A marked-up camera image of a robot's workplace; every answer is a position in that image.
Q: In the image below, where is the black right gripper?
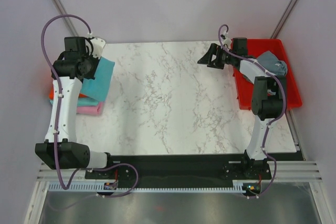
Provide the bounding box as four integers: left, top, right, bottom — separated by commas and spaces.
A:
198, 44, 236, 70

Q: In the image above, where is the teal t shirt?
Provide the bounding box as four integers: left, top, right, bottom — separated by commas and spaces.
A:
49, 97, 99, 107
80, 57, 115, 102

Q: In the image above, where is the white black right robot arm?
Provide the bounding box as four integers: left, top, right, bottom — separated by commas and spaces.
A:
197, 38, 287, 179

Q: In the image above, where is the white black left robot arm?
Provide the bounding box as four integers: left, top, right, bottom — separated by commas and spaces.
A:
35, 37, 115, 178

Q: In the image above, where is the folded teal t shirt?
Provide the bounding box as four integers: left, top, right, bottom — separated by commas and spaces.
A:
49, 97, 99, 107

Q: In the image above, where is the red plastic bin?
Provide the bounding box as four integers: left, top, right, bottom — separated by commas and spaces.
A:
232, 38, 302, 110

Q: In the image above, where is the folded pink t shirt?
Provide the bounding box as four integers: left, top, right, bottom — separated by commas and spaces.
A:
77, 102, 104, 116

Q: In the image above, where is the folded red t shirt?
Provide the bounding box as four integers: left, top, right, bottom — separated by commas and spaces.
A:
49, 89, 87, 100

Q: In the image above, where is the grey t shirt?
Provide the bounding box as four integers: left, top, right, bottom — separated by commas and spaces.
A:
243, 51, 288, 83

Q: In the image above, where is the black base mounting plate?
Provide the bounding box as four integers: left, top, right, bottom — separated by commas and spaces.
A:
85, 154, 271, 180

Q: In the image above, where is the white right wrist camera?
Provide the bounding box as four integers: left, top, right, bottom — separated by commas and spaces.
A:
220, 33, 232, 49

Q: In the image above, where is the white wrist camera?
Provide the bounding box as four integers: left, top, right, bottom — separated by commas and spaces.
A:
88, 33, 106, 59
220, 33, 232, 49

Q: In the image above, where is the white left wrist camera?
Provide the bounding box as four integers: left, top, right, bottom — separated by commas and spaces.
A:
88, 33, 106, 59

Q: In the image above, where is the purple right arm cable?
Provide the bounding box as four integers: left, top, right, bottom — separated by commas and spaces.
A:
218, 24, 287, 200

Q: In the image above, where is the grey slotted cable duct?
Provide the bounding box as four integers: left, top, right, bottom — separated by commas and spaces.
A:
48, 177, 260, 193

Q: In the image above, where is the aluminium frame rail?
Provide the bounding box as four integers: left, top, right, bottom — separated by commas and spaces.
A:
36, 161, 322, 182

